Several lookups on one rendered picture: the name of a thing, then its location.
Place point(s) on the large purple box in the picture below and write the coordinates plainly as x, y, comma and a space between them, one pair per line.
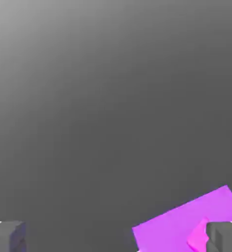
179, 224

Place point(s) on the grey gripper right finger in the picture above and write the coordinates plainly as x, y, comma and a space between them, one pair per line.
224, 238

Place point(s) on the small magenta cube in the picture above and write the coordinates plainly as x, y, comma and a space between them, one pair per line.
197, 236

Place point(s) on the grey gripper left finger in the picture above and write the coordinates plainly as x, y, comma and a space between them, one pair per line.
8, 237

